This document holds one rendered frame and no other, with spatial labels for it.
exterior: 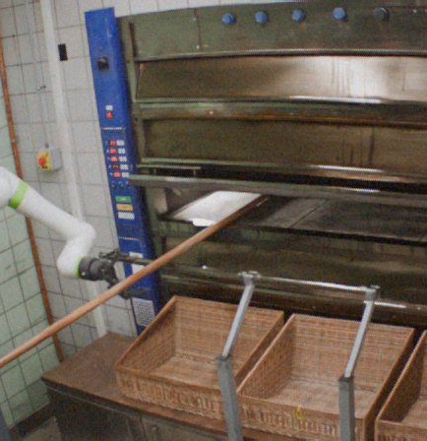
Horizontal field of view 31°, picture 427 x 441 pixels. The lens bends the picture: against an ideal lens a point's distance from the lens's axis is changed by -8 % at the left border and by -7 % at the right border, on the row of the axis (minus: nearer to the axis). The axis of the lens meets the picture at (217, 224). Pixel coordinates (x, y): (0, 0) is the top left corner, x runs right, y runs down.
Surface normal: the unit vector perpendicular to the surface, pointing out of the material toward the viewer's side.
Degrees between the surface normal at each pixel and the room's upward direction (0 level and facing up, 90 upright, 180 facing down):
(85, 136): 90
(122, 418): 91
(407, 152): 70
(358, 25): 90
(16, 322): 90
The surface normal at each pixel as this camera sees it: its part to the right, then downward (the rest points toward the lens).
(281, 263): -0.58, 0.00
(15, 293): 0.81, 0.08
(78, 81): -0.57, 0.34
